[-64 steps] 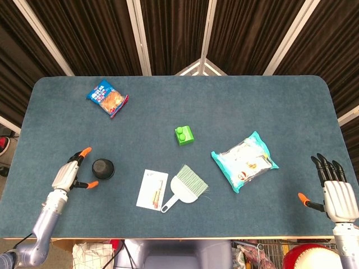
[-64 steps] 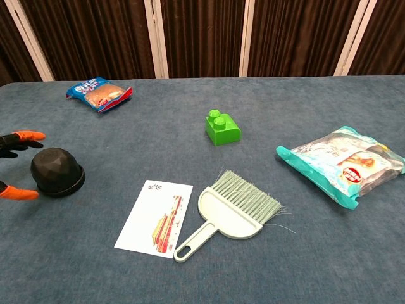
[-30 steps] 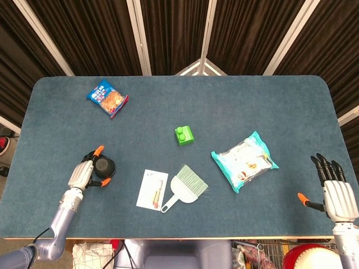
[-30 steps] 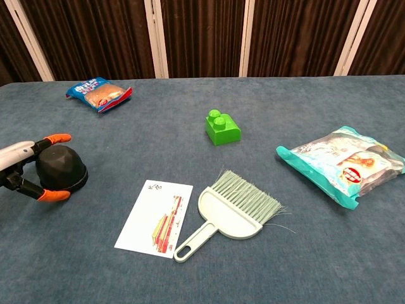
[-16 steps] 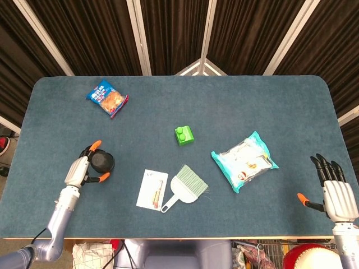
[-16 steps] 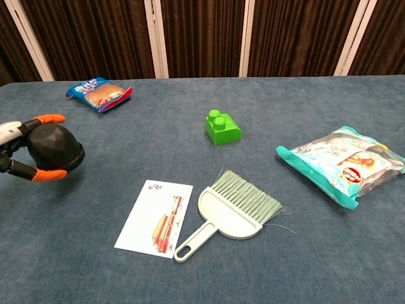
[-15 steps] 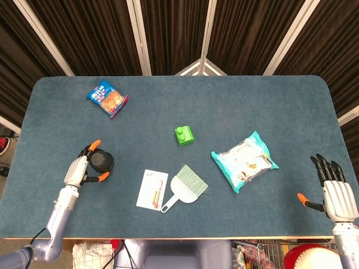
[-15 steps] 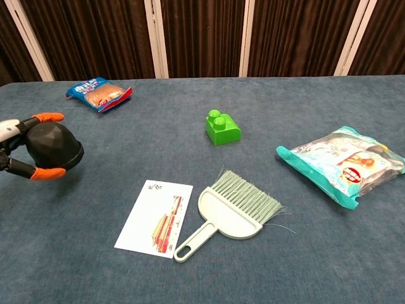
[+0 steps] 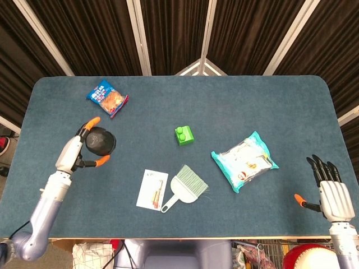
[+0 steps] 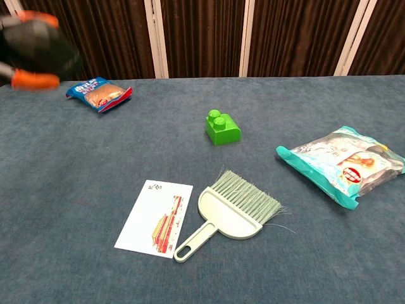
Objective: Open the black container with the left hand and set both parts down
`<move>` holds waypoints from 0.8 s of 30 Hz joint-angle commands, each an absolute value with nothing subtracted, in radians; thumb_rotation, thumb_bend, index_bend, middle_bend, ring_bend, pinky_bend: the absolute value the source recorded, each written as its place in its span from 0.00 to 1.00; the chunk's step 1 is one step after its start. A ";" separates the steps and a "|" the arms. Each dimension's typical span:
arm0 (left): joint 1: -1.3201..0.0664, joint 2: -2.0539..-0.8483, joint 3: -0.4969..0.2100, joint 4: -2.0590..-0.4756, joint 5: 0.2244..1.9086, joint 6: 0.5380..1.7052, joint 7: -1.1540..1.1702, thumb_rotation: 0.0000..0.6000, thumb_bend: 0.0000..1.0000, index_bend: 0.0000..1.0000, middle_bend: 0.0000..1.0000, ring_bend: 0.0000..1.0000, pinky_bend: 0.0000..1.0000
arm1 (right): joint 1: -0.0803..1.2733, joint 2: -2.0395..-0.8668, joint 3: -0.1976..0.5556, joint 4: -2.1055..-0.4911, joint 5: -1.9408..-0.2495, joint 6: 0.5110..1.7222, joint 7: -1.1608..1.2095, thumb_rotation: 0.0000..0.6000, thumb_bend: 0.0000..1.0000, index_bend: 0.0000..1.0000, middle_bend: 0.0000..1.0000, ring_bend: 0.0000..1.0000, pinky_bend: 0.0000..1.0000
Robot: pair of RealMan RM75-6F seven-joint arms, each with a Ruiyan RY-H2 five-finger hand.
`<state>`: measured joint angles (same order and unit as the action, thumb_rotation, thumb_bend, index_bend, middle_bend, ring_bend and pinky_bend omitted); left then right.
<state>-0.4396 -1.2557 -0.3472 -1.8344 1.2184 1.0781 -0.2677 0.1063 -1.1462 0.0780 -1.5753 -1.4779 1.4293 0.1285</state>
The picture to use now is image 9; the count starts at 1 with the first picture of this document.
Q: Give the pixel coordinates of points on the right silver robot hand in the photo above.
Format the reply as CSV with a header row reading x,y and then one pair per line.
x,y
336,201

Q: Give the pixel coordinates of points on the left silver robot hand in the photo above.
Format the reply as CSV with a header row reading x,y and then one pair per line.
x,y
70,154

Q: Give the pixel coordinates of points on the black round bowl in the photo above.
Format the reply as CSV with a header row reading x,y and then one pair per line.
x,y
101,141

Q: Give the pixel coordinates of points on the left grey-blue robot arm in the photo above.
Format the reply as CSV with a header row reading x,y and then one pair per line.
x,y
45,207

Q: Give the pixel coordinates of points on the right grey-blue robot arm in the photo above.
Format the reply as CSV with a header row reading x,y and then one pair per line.
x,y
343,243

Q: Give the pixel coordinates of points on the red shoe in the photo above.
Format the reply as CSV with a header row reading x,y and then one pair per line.
x,y
4,145

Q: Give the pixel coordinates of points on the blue bread snack packet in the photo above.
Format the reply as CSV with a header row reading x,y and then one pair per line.
x,y
108,98

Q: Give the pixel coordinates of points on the white illustrated postcard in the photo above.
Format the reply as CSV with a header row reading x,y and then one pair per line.
x,y
148,190

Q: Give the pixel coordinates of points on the teal clear snack bag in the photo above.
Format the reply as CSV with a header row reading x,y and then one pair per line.
x,y
244,162

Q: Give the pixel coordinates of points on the patterned plastic bag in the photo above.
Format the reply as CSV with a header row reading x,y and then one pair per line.
x,y
252,260

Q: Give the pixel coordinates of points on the white checked cloth bag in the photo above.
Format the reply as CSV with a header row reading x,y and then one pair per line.
x,y
89,257

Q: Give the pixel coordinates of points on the brown pleated screen panel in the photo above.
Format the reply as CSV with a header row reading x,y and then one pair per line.
x,y
246,33
176,33
331,50
92,36
16,61

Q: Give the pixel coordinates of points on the green toy building brick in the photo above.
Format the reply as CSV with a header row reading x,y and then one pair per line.
x,y
185,137

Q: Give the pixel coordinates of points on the white brush with green bristles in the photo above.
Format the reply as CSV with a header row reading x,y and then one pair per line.
x,y
185,187

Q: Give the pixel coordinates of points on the grey-blue robot torso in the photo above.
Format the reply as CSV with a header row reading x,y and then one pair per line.
x,y
174,255

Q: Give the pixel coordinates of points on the blue felt table cover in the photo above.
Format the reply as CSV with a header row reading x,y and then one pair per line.
x,y
224,106

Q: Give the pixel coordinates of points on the white screen base frame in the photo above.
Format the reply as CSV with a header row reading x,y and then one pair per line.
x,y
187,68

